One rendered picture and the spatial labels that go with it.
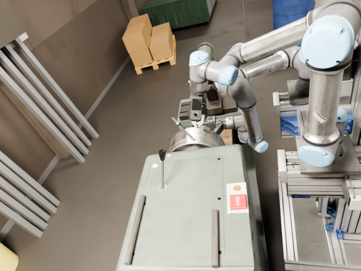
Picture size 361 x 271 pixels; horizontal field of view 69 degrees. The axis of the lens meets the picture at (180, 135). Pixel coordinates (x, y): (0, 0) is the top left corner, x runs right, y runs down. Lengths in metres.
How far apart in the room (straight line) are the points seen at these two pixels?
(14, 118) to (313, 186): 3.22
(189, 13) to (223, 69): 5.51
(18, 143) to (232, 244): 3.10
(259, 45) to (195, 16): 5.49
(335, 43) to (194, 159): 0.72
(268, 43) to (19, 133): 3.18
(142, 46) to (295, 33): 4.24
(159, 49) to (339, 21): 4.42
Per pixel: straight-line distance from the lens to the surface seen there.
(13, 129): 3.66
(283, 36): 0.99
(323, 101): 0.91
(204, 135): 1.36
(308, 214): 2.23
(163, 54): 5.09
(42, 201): 3.28
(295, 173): 1.30
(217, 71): 1.01
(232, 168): 1.13
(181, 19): 6.57
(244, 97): 1.32
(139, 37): 5.00
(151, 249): 1.02
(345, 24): 0.80
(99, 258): 2.73
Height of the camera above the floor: 2.11
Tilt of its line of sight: 39 degrees down
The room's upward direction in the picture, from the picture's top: 21 degrees counter-clockwise
